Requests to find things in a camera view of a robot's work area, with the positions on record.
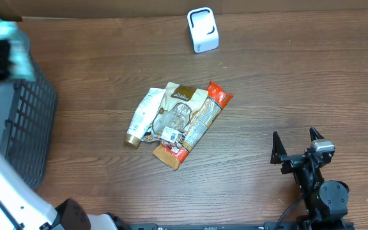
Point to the white tube gold cap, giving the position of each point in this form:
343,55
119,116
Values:
143,116

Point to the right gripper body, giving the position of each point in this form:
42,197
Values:
298,159

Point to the white barcode scanner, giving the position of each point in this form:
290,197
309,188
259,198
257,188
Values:
203,29

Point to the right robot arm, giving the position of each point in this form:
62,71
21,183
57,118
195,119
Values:
325,201

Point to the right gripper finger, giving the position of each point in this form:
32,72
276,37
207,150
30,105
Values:
278,150
314,134

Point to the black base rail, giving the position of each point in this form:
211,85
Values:
265,226

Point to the grey plastic basket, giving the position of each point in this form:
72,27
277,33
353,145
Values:
27,113

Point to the beige brown snack pouch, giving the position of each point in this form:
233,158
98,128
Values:
175,112

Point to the orange spaghetti package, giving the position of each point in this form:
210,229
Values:
216,100

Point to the teal snack packet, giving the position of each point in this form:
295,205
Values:
19,58

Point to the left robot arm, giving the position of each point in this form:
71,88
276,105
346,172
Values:
22,208

